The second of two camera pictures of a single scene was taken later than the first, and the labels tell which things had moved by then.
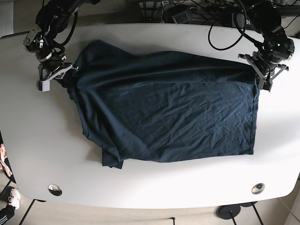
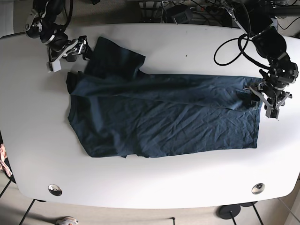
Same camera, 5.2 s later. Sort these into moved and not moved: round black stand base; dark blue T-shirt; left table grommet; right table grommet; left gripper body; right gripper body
Moved: left gripper body; dark blue T-shirt; right gripper body
Not moved: left table grommet; right table grommet; round black stand base
